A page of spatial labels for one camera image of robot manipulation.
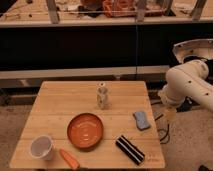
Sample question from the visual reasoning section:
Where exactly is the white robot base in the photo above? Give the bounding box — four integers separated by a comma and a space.
173, 38, 213, 64

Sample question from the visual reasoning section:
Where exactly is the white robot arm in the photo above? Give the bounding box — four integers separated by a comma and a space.
158, 60, 213, 123

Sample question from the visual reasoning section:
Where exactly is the blue sponge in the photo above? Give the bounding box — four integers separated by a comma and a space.
133, 111, 150, 131

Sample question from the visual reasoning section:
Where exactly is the black striped eraser block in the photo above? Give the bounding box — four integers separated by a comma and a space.
115, 135, 145, 165

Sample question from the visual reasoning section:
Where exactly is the orange bowl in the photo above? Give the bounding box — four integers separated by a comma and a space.
67, 113, 104, 150

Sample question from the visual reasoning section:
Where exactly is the orange carrot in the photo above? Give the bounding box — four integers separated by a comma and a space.
59, 149, 79, 170

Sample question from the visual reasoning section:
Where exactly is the orange crate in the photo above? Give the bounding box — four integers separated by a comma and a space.
102, 0, 135, 17

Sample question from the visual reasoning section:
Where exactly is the black cable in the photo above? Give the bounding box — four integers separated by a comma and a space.
153, 113, 172, 145

